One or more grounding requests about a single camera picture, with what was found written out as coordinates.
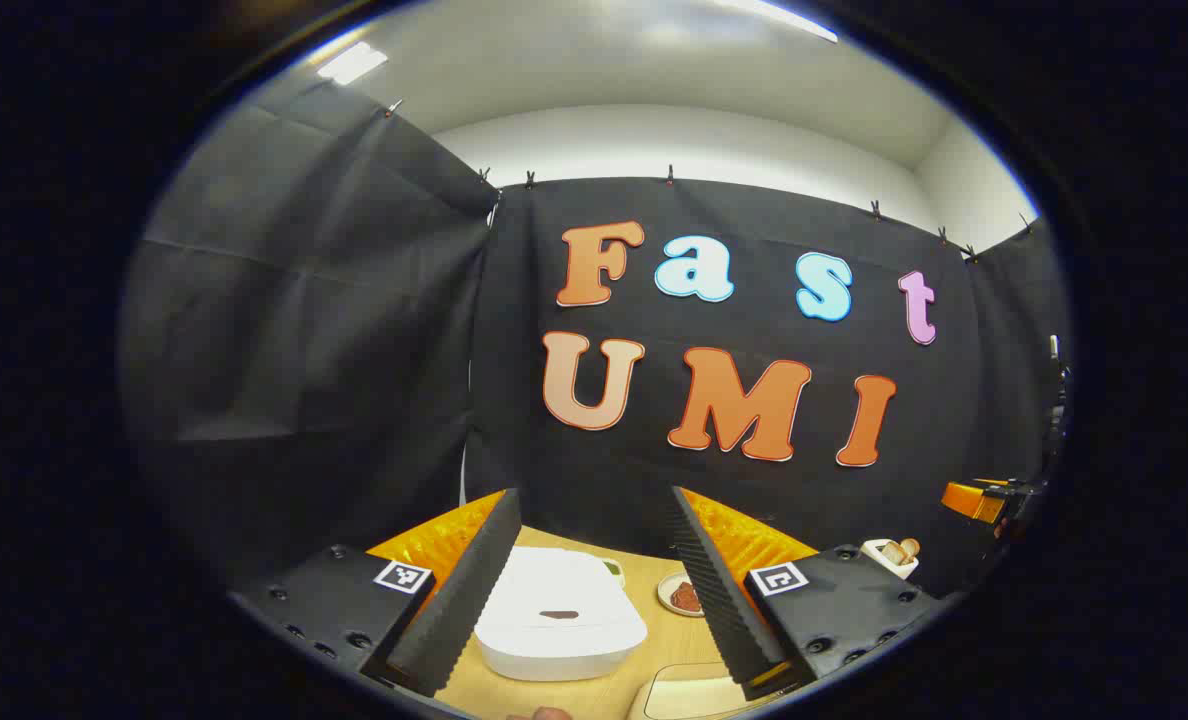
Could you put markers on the white round plate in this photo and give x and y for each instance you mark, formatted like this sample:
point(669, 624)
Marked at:
point(669, 595)

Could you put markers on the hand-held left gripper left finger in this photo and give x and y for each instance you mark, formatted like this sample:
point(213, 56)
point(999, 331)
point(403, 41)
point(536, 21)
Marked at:
point(464, 600)

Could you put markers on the black backdrop cloth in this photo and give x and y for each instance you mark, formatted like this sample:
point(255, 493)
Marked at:
point(354, 350)

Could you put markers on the red meat piece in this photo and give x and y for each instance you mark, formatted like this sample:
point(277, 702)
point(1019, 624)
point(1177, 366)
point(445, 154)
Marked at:
point(687, 598)

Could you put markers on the ceiling light panel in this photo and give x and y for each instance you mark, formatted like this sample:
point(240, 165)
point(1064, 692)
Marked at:
point(352, 63)

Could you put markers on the toast bread slice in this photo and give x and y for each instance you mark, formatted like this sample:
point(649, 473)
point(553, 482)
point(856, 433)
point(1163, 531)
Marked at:
point(892, 551)
point(910, 547)

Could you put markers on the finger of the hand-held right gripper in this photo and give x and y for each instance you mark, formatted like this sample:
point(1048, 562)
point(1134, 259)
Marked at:
point(969, 500)

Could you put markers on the white toaster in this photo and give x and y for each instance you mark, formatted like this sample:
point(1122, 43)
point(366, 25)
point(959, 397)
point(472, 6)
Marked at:
point(884, 565)

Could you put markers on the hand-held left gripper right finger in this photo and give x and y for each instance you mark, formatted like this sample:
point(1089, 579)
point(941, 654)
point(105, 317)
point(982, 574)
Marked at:
point(719, 600)

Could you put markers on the small white seasoning dish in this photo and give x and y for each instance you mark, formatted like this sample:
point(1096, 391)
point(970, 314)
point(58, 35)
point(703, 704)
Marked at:
point(613, 570)

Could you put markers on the clear container of rice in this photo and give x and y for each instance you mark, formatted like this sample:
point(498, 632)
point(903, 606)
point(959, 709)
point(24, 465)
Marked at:
point(689, 695)

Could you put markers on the white rice cooker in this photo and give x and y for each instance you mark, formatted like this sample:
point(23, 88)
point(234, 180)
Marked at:
point(559, 625)

